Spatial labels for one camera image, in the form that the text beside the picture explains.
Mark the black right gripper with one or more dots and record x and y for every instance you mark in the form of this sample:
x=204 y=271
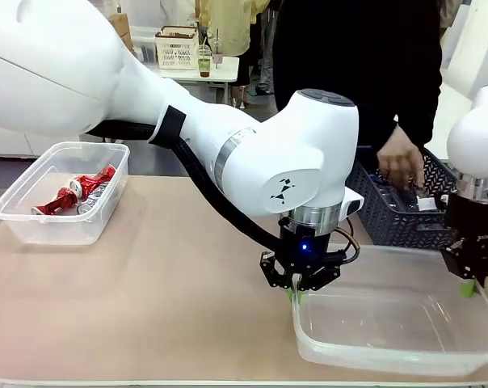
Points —
x=474 y=216

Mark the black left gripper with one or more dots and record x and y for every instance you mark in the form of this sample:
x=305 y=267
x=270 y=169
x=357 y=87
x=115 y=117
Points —
x=304 y=248

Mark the large clear plastic container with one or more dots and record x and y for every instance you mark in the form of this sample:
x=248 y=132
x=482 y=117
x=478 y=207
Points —
x=389 y=323

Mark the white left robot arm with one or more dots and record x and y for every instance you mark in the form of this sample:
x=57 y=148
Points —
x=106 y=68

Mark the person's left forearm, black sleeve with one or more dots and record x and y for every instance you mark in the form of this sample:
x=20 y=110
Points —
x=413 y=129

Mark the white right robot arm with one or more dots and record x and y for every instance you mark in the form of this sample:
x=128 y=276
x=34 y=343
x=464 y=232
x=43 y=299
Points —
x=476 y=133

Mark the dark blue plastic basket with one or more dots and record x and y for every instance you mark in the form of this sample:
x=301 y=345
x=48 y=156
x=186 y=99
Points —
x=393 y=226

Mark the person's left hand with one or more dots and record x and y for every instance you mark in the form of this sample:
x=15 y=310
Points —
x=401 y=161

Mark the clear plastic bottle white label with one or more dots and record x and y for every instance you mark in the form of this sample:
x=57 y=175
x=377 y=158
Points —
x=426 y=203

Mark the white background table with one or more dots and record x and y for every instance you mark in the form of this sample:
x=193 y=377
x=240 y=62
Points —
x=224 y=72

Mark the crushed silver red can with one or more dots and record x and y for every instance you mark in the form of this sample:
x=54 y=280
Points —
x=91 y=200

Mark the person in black sweater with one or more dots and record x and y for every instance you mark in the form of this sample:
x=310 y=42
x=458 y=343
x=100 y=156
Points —
x=349 y=52

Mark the person in jeans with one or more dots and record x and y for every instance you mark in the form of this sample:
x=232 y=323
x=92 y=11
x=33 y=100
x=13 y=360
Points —
x=264 y=48

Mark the plastic cup green drink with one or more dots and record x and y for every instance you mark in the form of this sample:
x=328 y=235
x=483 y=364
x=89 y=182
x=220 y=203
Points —
x=204 y=62

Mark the plastic cup with straw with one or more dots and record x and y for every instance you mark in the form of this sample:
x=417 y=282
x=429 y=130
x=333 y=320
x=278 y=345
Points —
x=217 y=51

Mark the person in yellow jacket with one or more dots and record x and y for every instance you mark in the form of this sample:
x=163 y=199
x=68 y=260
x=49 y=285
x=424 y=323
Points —
x=228 y=28

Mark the small clear plastic container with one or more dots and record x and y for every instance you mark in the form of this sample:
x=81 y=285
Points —
x=34 y=230

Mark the clear storage bin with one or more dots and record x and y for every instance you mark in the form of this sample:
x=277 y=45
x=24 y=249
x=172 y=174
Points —
x=145 y=42

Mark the cardboard box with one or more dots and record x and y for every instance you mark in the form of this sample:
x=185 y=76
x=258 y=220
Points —
x=120 y=26

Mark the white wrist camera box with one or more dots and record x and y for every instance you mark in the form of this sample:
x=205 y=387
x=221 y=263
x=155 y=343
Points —
x=354 y=202

